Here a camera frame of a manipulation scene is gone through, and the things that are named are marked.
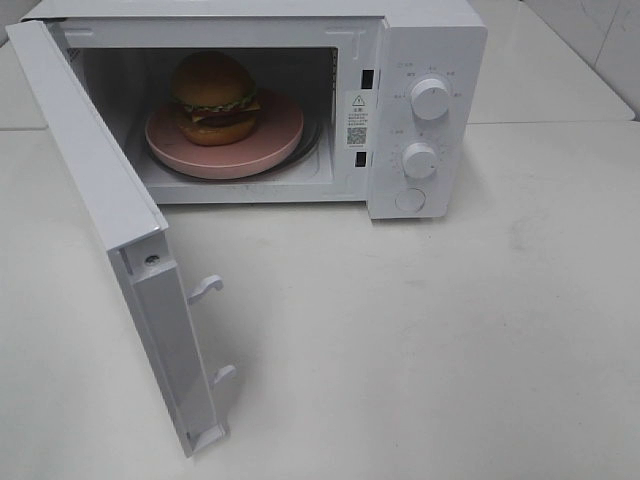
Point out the round white door button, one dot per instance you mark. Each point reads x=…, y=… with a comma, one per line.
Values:
x=411, y=200

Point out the burger with lettuce and cheese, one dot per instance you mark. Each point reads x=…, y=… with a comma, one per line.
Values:
x=214, y=99

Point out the lower white timer knob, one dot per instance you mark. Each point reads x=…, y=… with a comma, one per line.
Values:
x=419, y=161

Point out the upper white power knob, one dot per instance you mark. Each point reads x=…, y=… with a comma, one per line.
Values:
x=429, y=97

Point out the white microwave oven body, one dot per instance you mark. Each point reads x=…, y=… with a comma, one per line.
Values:
x=349, y=65

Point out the pink round plate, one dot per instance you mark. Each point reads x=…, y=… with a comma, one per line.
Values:
x=275, y=108

